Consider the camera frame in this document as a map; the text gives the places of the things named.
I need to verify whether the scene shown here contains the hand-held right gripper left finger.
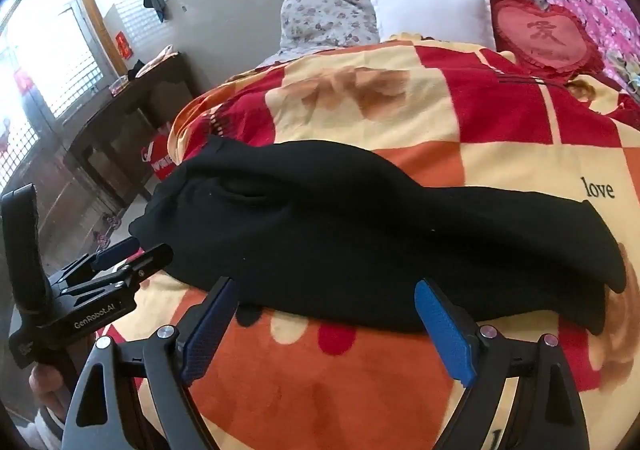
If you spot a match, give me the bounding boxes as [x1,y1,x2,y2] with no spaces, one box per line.
[61,276,238,450]

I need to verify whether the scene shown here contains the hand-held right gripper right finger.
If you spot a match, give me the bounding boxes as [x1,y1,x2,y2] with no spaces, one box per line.
[414,278,591,450]

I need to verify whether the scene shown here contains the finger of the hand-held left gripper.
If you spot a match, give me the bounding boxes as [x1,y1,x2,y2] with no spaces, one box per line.
[60,243,174,303]
[47,236,142,287]

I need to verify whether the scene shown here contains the black pants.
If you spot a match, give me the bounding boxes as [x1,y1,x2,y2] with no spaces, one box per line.
[129,137,628,336]

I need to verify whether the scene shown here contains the person's left hand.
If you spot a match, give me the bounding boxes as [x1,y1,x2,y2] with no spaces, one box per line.
[29,362,71,423]

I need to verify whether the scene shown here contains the red printed bag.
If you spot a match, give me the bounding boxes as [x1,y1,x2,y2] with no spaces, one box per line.
[141,122,188,181]

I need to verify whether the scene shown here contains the red orange checkered blanket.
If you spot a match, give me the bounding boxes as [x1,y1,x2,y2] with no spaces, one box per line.
[102,32,640,450]

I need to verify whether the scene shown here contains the dark wooden table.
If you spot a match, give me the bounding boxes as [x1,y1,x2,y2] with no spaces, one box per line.
[65,52,201,211]

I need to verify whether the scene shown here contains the window with grille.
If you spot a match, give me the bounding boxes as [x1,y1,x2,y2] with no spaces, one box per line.
[0,0,106,191]

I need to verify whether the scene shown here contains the red heart-shaped cushion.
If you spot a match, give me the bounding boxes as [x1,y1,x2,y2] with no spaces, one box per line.
[487,0,606,81]

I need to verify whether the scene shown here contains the multicoloured patterned cloth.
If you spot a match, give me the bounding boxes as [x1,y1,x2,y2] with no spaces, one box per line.
[617,52,640,93]

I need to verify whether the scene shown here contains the white pillow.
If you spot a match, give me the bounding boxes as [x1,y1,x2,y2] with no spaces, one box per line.
[368,0,497,51]

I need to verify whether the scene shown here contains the pink printed quilt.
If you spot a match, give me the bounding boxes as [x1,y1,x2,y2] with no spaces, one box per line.
[500,0,640,106]

